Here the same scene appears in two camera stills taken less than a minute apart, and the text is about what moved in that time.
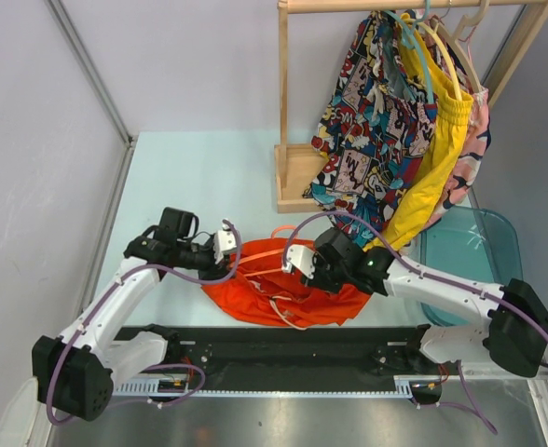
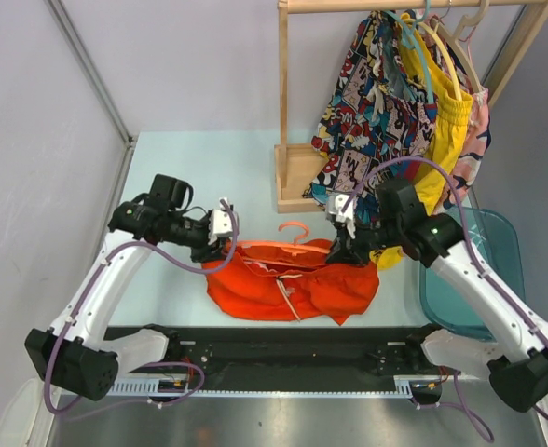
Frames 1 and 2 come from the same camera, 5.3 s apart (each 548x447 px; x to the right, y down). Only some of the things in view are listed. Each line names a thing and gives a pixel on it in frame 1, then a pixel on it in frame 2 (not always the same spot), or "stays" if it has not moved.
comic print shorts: (376, 128) stays
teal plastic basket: (471, 243) stays
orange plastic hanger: (266, 255) -> (289, 246)
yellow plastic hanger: (405, 17) stays
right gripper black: (316, 282) -> (348, 250)
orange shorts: (264, 292) stays
